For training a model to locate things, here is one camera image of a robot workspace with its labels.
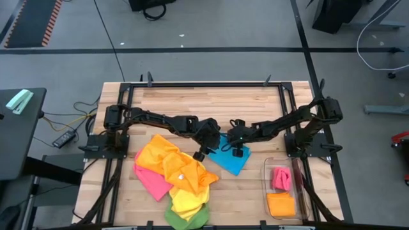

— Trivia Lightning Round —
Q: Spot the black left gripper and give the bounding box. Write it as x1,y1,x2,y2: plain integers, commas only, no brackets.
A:
192,118,222,162

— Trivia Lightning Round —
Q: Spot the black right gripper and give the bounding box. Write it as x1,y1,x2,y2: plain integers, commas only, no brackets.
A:
228,118,257,158

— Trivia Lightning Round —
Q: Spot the orange microfiber towel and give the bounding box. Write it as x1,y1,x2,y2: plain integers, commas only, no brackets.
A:
266,191,297,219
135,134,181,175
162,152,220,196

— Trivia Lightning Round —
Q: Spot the blue microfiber towel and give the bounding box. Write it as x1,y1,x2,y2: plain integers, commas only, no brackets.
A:
207,134,252,177

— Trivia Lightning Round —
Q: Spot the pink microfiber towel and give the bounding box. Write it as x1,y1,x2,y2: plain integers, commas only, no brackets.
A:
133,149,174,203
271,166,293,192

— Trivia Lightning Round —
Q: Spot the clear plastic bin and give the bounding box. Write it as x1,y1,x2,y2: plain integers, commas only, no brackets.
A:
261,156,311,221

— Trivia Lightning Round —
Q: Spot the yellow microfiber towel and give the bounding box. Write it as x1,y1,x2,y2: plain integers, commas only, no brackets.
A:
169,159,210,222

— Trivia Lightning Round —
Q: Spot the green microfiber towel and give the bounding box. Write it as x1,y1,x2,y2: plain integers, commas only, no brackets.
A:
164,199,210,230

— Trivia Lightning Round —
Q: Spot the black desk foot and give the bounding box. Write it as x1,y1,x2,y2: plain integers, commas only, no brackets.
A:
24,155,86,187

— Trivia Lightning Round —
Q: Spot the grey desk foot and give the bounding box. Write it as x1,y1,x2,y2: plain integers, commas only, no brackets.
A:
364,104,409,116

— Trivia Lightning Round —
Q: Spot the black cabinet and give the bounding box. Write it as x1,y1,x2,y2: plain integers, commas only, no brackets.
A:
312,0,364,35

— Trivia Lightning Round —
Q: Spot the black equipment base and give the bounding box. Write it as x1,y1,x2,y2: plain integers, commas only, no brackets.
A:
128,0,177,13

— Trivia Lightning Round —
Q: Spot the red cart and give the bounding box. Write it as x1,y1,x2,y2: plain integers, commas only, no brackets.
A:
392,130,409,187

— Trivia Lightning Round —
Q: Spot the black side desk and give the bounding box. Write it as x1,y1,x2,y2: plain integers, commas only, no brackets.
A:
0,88,47,181

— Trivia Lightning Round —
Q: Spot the mint green stapler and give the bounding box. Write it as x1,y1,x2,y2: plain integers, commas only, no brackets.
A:
5,89,35,115

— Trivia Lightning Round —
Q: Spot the black orange-striped floor mat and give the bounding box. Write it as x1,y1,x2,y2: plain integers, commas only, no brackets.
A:
4,0,63,49

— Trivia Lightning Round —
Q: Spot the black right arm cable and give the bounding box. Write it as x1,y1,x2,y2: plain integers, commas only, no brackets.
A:
318,79,327,100

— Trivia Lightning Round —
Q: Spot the yellow cable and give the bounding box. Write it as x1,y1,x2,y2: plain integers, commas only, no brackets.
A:
43,111,98,133

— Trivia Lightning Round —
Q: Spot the thin black cable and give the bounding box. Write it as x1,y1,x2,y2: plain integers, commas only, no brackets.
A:
43,111,96,118

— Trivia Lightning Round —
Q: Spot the black coiled cable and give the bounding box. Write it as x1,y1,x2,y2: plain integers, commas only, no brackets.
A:
142,3,167,22

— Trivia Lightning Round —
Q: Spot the long black floor cable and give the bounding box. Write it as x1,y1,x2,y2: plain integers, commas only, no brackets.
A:
93,0,126,82

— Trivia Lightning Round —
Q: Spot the white floor cable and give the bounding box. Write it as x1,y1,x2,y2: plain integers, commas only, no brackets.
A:
356,0,409,72

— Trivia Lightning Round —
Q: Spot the grey desk frame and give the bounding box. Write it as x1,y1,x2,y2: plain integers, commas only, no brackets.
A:
348,0,406,31

